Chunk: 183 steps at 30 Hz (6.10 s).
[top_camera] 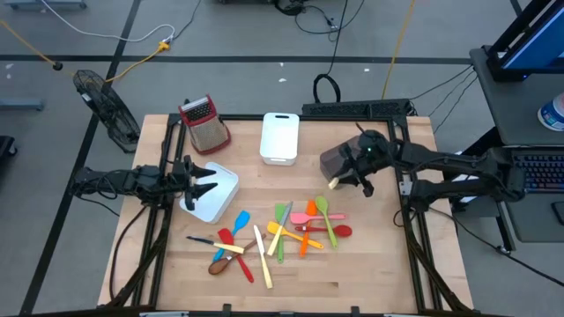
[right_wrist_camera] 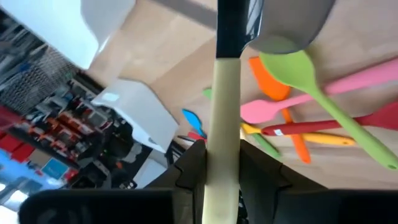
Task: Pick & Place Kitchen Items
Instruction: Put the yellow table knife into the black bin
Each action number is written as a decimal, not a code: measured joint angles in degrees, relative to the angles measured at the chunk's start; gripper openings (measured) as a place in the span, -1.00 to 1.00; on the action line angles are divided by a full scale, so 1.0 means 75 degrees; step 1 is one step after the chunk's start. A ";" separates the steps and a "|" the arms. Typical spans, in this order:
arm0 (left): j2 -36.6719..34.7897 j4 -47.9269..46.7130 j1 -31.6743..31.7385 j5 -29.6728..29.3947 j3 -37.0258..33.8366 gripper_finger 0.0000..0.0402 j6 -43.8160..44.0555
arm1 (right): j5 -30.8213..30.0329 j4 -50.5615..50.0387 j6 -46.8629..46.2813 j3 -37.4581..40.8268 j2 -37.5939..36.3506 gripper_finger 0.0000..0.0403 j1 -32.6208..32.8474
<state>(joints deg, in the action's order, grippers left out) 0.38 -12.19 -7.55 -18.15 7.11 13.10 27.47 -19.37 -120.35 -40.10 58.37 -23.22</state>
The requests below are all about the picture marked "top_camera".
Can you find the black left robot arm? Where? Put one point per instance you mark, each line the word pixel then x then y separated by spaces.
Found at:
pixel 132 180

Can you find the red silicone spoon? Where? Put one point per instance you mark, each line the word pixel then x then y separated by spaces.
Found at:
pixel 343 230

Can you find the large white plastic bin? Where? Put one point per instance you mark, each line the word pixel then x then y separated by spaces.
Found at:
pixel 220 207

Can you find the white metal bracket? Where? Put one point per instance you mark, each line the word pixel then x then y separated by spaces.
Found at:
pixel 405 188

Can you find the blue white wipes canister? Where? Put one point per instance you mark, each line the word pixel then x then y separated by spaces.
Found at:
pixel 553 114

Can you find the pink silicone spatula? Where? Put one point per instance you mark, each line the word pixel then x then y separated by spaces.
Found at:
pixel 299 218

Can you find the orange silicone spatula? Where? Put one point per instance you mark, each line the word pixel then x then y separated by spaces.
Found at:
pixel 312 207

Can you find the small white plastic bin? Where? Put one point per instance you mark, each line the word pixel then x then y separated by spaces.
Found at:
pixel 279 138

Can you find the grey desk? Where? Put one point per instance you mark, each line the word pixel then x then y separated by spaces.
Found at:
pixel 506 110

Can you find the blue silicone spatula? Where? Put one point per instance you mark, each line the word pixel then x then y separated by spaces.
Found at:
pixel 241 218

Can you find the red framed box grater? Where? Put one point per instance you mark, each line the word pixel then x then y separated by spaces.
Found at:
pixel 207 132

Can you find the black power strip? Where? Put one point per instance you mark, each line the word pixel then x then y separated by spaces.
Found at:
pixel 352 108

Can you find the grey furniture base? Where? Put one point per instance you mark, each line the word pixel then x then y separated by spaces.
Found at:
pixel 44 4
pixel 22 105

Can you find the white paper sheet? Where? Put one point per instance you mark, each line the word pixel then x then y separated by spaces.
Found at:
pixel 473 196

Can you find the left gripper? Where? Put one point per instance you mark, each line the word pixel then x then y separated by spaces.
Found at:
pixel 178 178

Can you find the black floor fan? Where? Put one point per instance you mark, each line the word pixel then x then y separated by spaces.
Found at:
pixel 110 114

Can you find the yellow silicone spatula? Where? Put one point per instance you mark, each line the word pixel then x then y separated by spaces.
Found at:
pixel 274 228

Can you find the backlit keyboard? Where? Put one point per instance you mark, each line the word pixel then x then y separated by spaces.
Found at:
pixel 542 171

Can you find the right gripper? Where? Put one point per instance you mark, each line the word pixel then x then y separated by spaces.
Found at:
pixel 370 152

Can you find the computer monitor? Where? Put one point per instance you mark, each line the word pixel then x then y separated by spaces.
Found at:
pixel 537 44

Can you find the black floor object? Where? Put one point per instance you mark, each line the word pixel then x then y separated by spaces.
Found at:
pixel 6 147

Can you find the red silicone spatula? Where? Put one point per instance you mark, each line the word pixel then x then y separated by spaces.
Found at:
pixel 225 237

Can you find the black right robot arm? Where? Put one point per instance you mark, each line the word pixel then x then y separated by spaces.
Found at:
pixel 440 158

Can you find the green silicone spatula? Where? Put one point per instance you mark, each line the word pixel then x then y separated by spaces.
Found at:
pixel 280 257

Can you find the grey translucent plastic bin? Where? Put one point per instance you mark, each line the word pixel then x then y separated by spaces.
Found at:
pixel 330 160

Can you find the light green silicone spoon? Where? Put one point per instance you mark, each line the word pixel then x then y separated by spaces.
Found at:
pixel 321 203

